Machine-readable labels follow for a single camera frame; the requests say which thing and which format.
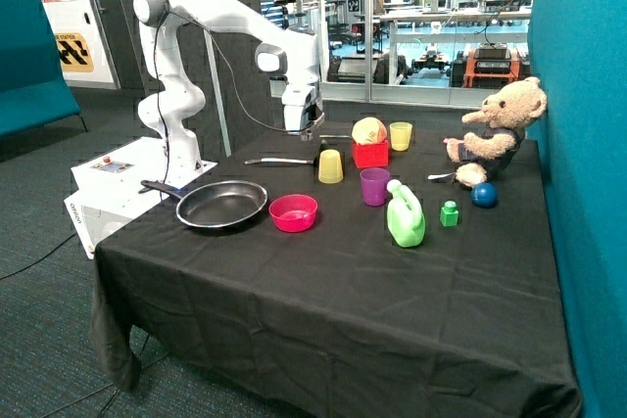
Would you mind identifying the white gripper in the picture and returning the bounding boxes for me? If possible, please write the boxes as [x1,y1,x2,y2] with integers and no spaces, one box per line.
[281,83,325,141]

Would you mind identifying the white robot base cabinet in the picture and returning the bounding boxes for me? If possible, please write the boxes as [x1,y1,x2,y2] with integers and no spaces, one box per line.
[65,137,216,258]

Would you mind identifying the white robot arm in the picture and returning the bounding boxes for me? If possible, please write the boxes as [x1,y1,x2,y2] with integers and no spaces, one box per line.
[132,0,324,182]

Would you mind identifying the pink plastic bowl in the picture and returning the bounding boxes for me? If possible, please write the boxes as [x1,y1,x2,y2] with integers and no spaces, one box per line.
[268,194,318,233]

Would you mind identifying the yellow upside-down cup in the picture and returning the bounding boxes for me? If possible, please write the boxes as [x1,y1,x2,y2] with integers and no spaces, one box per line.
[317,149,344,184]

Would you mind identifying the colourful soft ball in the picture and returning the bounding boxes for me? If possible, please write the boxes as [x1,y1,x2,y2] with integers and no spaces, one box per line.
[352,116,388,145]

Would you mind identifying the red square box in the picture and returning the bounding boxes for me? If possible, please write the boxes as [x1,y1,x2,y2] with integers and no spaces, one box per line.
[352,140,389,169]

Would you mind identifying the purple plastic cup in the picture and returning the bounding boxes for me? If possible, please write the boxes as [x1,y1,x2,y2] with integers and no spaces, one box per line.
[360,167,390,207]

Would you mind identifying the yellow upright cup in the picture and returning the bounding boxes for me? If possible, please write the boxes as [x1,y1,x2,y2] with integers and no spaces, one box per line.
[389,121,412,152]

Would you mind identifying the black frying pan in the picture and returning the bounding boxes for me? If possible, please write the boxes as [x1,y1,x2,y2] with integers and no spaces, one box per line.
[141,180,268,229]

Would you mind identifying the green toy jug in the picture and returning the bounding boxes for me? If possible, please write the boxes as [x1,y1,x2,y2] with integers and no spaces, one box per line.
[386,179,426,248]

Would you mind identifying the white spoon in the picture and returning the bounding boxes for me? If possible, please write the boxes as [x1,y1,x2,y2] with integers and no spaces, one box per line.
[427,172,456,181]

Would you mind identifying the black tablecloth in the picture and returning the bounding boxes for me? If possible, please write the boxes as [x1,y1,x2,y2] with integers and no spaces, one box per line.
[90,130,583,417]

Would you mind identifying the green toy block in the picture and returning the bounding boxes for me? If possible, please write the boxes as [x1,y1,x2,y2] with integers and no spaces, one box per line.
[440,200,459,227]

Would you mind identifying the blue ball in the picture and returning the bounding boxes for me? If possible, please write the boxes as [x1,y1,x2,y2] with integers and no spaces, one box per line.
[470,182,498,209]

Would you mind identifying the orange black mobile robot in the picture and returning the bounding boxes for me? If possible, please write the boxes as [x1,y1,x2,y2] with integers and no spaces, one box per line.
[462,43,520,89]

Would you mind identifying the brown teddy bear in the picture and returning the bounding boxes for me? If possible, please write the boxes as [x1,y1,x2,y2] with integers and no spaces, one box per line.
[444,76,548,188]

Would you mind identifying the yellow black sign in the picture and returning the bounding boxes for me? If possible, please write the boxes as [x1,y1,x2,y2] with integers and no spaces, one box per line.
[55,32,94,73]

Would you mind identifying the teal sofa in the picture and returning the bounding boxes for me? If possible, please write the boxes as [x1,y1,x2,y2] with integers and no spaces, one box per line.
[0,0,81,137]

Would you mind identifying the black spatula metal handle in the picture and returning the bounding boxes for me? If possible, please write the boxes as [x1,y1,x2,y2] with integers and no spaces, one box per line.
[244,140,329,166]

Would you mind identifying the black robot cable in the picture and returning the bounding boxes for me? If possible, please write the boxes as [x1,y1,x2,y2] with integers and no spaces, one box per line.
[140,11,303,194]

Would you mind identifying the teal partition wall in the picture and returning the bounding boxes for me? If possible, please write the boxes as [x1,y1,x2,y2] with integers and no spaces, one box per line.
[528,0,626,417]

